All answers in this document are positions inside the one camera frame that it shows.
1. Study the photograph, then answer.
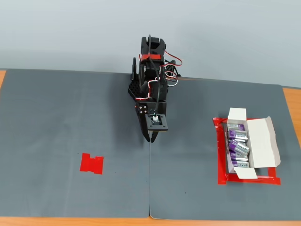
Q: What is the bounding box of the red white black servo wire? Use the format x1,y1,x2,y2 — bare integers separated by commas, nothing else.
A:
163,49,183,87
137,70,164,101

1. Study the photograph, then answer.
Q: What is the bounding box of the white cardboard box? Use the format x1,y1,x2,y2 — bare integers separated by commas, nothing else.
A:
226,107,282,179

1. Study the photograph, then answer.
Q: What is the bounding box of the grey table mat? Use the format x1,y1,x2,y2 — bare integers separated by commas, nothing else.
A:
0,68,151,218
149,76,301,221

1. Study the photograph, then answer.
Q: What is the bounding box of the small red tape patch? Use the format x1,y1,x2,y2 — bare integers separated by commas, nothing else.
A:
79,152,104,175

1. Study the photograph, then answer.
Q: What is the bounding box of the black square wrist camera module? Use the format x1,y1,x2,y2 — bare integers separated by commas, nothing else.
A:
144,113,170,132

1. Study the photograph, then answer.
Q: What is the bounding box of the purple silver 9V battery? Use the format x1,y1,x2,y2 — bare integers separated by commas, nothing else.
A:
228,139,251,155
228,129,250,141
227,123,246,131
229,152,250,162
230,161,250,170

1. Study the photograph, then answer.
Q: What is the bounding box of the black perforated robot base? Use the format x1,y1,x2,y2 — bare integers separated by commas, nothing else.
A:
127,79,142,102

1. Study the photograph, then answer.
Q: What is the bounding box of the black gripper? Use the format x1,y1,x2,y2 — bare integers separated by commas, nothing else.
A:
135,100,168,144

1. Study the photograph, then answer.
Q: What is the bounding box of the red tape frame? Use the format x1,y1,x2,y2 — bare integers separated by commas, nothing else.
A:
212,116,282,186

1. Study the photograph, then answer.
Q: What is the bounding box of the red tape band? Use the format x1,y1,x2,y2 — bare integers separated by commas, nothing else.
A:
140,54,163,61

